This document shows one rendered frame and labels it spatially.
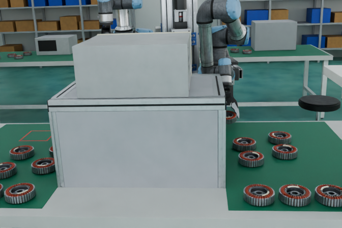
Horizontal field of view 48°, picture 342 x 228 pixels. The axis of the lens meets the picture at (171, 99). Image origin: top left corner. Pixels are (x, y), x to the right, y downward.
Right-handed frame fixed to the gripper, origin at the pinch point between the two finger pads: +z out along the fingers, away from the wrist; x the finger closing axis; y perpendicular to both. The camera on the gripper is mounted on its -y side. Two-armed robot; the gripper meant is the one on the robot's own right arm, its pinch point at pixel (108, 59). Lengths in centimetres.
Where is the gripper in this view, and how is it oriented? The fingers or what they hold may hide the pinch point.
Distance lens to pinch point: 214.3
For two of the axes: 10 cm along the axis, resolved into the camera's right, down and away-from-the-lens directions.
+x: -10.0, 0.5, -0.5
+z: 0.3, 9.6, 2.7
